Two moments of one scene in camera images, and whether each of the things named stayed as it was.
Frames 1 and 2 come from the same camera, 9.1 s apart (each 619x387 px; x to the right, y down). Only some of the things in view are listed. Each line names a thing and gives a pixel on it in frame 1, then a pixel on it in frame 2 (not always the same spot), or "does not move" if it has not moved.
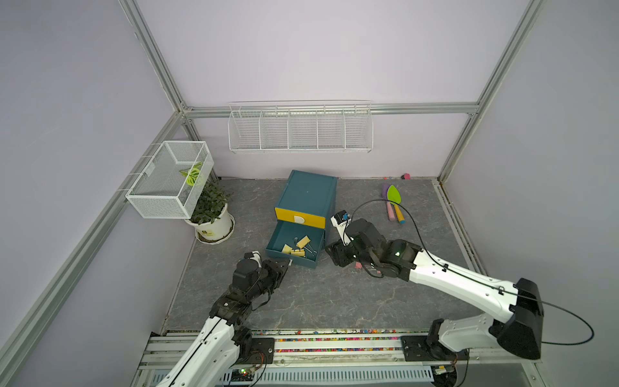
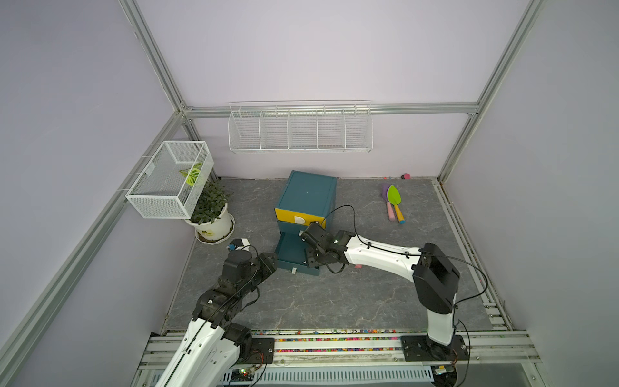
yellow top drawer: (301, 218) does not move
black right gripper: (336, 252) to (309, 257)
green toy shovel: (395, 198) does not move
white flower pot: (216, 229) does not move
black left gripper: (276, 272) to (265, 264)
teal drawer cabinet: (306, 207) does not move
